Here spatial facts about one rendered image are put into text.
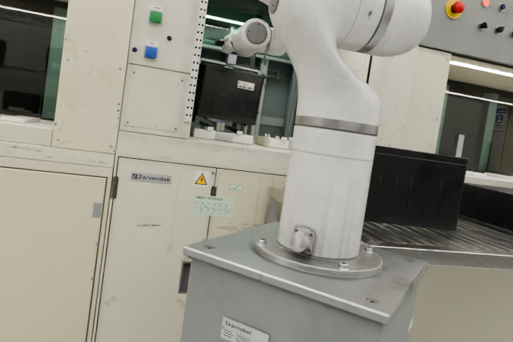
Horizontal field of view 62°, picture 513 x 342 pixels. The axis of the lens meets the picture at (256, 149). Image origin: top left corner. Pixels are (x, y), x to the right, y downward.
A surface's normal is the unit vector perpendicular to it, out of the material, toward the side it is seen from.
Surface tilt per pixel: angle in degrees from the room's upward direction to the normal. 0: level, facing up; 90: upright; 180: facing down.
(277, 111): 90
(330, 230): 90
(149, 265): 90
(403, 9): 98
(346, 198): 90
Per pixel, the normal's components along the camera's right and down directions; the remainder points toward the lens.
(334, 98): -0.29, 0.04
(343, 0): 0.28, 0.27
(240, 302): -0.49, -0.03
